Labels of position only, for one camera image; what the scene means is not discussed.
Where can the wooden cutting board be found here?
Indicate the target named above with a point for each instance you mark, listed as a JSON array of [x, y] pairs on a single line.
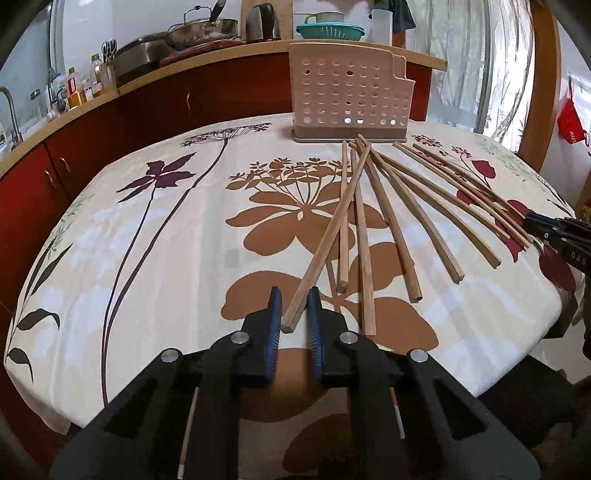
[[284, 11]]

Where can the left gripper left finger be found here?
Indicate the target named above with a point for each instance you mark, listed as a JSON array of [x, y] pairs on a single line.
[[179, 417]]

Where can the oil bottle red label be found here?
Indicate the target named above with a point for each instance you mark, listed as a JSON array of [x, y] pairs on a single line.
[[75, 90]]

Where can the stainless electric kettle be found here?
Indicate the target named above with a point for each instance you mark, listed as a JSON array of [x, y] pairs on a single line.
[[262, 24]]

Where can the red kitchen cabinets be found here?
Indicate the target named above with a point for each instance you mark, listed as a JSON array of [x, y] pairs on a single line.
[[37, 190]]

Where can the steel wok with lid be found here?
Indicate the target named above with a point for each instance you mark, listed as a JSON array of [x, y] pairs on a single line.
[[198, 31]]

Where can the red induction cooker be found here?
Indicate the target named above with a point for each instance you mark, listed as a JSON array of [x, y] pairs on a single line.
[[198, 50]]

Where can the wooden door frame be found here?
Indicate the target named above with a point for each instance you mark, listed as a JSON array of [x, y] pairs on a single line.
[[542, 114]]

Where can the beige perforated utensil holder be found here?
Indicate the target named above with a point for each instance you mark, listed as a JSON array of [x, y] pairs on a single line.
[[340, 91]]

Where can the sheer patterned curtain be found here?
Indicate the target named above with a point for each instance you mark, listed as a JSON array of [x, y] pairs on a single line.
[[490, 54]]

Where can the teal plastic colander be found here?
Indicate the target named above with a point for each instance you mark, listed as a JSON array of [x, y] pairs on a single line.
[[331, 31]]

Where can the red hanging bag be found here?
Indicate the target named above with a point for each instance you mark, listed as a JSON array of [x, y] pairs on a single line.
[[569, 124]]

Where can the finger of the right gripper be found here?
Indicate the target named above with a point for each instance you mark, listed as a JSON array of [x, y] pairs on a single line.
[[558, 232]]

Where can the dark hanging cloth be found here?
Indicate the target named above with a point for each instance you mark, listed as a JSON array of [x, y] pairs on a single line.
[[403, 19]]

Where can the white mug green handle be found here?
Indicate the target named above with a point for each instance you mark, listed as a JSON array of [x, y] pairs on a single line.
[[325, 17]]

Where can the floral tablecloth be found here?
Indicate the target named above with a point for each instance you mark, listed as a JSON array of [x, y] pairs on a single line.
[[173, 245]]

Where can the white plastic container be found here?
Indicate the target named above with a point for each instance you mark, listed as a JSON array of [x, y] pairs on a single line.
[[382, 27]]

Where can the steel rice cooker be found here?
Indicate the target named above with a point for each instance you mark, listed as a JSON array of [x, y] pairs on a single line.
[[140, 56]]

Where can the knife block with scissors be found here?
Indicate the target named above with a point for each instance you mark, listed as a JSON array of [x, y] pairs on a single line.
[[108, 49]]

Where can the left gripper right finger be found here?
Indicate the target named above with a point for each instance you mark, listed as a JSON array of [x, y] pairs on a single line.
[[410, 418]]

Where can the chrome kitchen faucet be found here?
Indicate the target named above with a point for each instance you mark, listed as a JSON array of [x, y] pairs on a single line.
[[17, 137]]

